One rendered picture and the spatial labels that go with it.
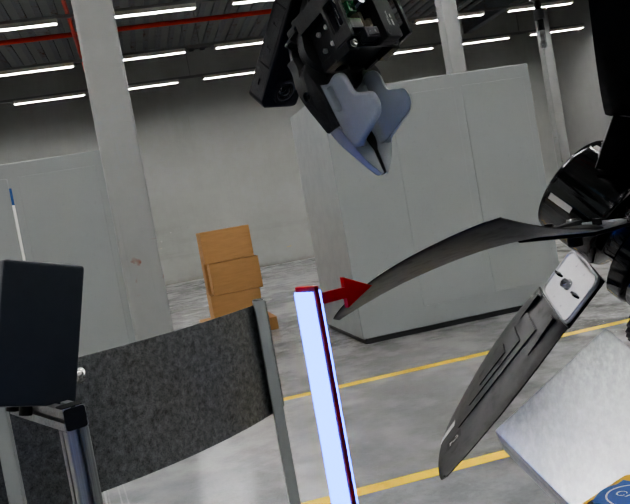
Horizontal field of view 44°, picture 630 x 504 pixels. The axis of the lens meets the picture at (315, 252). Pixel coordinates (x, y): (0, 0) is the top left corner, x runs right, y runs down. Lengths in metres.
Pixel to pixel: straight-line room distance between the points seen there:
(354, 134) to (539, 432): 0.33
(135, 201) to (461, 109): 3.45
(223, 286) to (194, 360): 6.19
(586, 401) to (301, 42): 0.42
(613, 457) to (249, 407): 2.07
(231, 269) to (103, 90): 4.15
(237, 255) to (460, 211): 2.79
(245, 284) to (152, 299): 3.93
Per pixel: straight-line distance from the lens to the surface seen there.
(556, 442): 0.78
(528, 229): 0.64
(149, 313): 4.90
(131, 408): 2.42
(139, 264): 4.88
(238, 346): 2.70
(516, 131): 7.43
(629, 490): 0.43
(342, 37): 0.65
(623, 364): 0.80
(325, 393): 0.58
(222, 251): 8.69
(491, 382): 0.95
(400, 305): 6.95
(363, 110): 0.66
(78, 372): 1.14
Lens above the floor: 1.25
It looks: 3 degrees down
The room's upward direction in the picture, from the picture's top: 10 degrees counter-clockwise
